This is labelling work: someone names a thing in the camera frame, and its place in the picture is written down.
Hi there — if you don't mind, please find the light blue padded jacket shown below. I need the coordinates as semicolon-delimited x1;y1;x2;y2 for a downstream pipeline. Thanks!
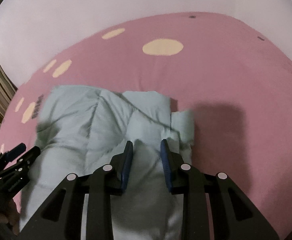
19;86;194;239

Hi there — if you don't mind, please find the pink polka dot bedsheet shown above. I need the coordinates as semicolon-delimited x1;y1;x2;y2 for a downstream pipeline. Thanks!
0;12;292;239

